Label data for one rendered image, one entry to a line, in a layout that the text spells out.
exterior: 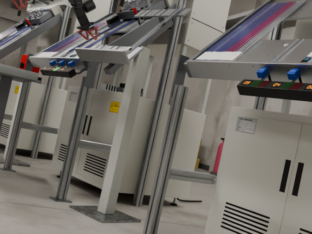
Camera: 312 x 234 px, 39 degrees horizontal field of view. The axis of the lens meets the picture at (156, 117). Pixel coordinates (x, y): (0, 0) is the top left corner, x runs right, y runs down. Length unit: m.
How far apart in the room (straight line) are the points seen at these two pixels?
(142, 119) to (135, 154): 0.21
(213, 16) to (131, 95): 1.01
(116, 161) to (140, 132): 0.47
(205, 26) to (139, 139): 0.84
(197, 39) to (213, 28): 0.16
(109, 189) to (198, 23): 1.22
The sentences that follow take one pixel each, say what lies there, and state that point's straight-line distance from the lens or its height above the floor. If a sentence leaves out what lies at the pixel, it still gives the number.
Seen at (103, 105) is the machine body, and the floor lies 0.53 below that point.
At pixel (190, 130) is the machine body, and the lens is 2.77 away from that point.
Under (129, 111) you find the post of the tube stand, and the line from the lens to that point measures 2.08.
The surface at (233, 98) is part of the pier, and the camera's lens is 6.60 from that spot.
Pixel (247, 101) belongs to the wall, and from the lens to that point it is 6.46.
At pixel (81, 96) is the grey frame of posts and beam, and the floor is 0.54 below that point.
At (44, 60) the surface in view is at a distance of 2.69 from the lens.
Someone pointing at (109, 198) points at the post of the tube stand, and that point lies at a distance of 2.11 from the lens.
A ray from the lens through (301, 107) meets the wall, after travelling 5.57.
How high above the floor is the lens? 0.45
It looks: 2 degrees up
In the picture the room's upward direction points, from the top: 12 degrees clockwise
